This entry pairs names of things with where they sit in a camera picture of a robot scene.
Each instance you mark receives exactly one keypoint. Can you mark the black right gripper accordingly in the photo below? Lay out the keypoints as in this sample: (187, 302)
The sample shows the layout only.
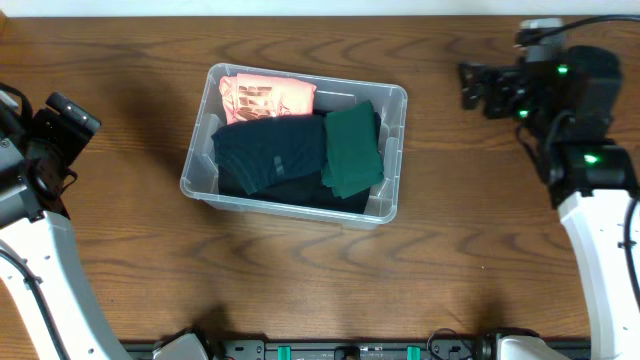
(514, 80)

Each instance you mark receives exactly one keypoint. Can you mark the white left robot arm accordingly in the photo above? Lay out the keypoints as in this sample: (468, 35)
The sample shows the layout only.
(40, 265)

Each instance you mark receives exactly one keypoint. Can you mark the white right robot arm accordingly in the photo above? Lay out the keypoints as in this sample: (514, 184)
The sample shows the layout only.
(565, 103)

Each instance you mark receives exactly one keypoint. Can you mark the clear plastic storage bin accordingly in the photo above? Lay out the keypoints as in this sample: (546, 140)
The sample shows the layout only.
(199, 179)

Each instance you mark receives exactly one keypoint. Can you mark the black trousers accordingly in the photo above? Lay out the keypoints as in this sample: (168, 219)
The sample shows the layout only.
(345, 202)

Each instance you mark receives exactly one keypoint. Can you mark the black garment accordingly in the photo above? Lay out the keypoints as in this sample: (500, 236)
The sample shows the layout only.
(303, 191)

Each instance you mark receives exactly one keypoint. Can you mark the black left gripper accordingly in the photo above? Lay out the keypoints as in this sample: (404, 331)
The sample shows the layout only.
(52, 135)

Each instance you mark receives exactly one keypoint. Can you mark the pink printed shirt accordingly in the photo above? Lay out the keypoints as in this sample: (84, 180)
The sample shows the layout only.
(247, 97)

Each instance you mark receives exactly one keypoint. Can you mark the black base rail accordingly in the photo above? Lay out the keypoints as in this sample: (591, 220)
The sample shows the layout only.
(441, 347)

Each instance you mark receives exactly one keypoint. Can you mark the dark teal garment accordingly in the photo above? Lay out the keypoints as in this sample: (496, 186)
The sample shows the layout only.
(265, 152)

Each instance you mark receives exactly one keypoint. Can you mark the green garment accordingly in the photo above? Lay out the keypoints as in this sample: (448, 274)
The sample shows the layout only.
(354, 163)

